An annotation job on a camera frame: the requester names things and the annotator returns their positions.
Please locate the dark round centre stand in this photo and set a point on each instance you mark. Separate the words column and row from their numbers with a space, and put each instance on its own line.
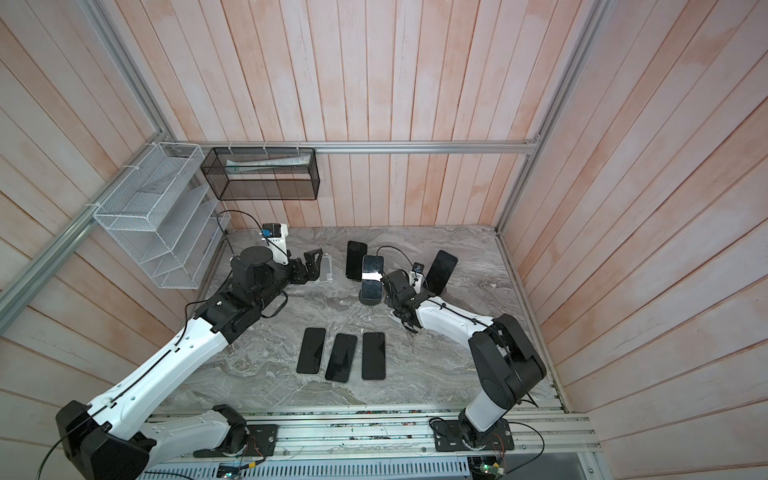
column 370, row 297

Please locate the black wire mesh basket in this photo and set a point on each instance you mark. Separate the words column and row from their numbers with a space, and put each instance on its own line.
column 262, row 173

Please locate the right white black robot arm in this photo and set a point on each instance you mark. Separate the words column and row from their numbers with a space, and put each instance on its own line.
column 507, row 364

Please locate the aluminium front rail frame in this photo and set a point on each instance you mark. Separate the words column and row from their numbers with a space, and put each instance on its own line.
column 535, row 440

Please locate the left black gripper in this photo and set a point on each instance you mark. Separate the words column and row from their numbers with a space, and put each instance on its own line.
column 313, row 269

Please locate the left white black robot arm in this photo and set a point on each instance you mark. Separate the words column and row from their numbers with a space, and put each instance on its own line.
column 110, row 437

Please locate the white folding phone stand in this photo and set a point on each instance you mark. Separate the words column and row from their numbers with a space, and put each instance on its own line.
column 325, row 269

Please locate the white wire mesh shelf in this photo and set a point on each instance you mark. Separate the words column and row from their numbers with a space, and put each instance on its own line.
column 169, row 226

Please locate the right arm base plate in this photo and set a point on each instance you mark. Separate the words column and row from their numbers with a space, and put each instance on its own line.
column 459, row 435

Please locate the reflective black phone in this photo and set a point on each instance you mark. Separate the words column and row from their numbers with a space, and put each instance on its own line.
column 372, row 272

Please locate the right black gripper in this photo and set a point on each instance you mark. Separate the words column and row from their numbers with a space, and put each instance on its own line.
column 388, row 299

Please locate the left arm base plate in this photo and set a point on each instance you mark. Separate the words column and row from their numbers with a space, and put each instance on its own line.
column 253, row 440

